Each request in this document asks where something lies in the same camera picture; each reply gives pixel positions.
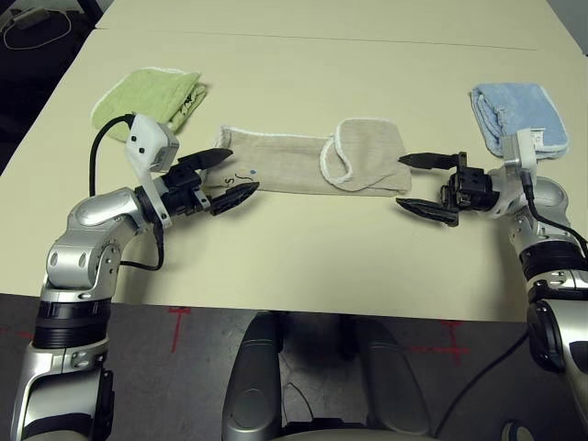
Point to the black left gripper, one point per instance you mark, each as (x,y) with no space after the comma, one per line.
(184,193)

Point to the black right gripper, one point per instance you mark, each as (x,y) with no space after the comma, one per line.
(473,188)

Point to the beige towel with white trim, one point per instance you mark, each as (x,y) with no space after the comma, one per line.
(285,161)

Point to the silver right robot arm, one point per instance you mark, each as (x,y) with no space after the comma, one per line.
(551,229)

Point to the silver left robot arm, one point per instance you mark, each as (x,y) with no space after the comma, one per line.
(92,216)

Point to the folded green towel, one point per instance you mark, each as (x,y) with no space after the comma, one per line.
(147,92)

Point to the folded blue towel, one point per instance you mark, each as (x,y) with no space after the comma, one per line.
(514,105)

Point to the white power adapter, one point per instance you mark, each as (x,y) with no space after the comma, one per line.
(30,19)

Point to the dark sneaker shoe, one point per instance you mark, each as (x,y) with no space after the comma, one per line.
(514,432)

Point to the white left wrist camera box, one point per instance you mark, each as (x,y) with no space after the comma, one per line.
(147,138)

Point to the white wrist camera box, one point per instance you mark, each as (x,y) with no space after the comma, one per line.
(521,147)
(147,138)

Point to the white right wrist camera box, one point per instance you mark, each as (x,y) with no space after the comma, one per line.
(521,147)

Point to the black stand post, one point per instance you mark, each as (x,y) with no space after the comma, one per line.
(279,333)
(347,337)

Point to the black table frame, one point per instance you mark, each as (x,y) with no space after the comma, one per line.
(92,11)

